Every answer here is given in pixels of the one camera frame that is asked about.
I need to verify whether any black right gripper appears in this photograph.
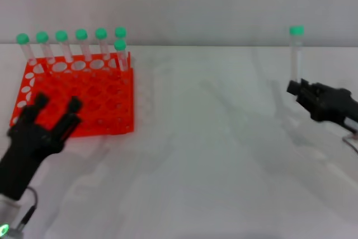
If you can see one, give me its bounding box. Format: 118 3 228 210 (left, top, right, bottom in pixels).
286 78 355 125

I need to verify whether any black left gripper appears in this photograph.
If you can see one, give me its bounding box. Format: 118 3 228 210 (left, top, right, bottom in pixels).
0 92 84 201

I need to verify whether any red plastic test tube rack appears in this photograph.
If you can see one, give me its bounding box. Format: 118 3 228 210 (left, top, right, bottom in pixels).
10 51 135 139

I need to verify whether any thin right gripper cable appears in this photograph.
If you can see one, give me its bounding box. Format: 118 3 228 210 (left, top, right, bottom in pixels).
342 134 358 156

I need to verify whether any thin gripper cable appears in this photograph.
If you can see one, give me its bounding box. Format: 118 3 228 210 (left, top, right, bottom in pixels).
16 186 39 232
342 134 358 156

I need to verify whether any thin left gripper cable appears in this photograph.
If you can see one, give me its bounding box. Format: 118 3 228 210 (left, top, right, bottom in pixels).
16 186 39 232

